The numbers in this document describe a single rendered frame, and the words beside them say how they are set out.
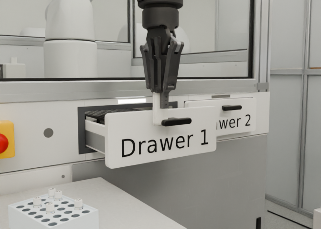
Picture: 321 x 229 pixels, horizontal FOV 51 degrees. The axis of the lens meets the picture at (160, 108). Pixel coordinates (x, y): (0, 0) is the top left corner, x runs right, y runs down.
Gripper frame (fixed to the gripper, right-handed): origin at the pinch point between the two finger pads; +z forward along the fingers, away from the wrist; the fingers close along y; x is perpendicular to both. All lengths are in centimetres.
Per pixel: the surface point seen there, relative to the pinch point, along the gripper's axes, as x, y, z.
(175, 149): 5.1, -1.5, 9.7
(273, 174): 181, -107, 72
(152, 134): -1.0, -1.5, 5.5
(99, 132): -9.4, -10.0, 5.6
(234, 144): 41.2, -17.6, 15.5
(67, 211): -23.2, 8.2, 14.0
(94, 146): -9.6, -12.4, 9.1
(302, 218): 171, -74, 93
